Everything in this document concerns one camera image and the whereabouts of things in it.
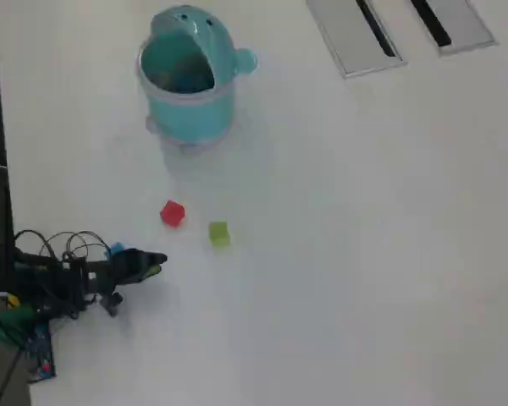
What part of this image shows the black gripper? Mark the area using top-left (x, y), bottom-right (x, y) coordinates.
top-left (87, 249), bottom-right (168, 296)

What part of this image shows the red cube block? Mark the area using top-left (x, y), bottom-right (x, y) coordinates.
top-left (159, 200), bottom-right (186, 228)

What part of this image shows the green cube block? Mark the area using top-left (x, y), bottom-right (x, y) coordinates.
top-left (208, 220), bottom-right (231, 248)

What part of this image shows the teal whale-shaped bin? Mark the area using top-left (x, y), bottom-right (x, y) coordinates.
top-left (134, 4), bottom-right (259, 148)

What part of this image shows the blue circuit board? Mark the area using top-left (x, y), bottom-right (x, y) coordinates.
top-left (25, 323), bottom-right (57, 384)

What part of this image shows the green table clamp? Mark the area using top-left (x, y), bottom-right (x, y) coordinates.
top-left (0, 307), bottom-right (34, 347)

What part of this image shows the dark power cable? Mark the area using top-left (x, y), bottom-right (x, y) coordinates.
top-left (0, 346), bottom-right (26, 406)

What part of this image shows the silver desk cable grommet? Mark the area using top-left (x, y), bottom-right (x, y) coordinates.
top-left (305, 0), bottom-right (408, 80)
top-left (400, 0), bottom-right (500, 58)

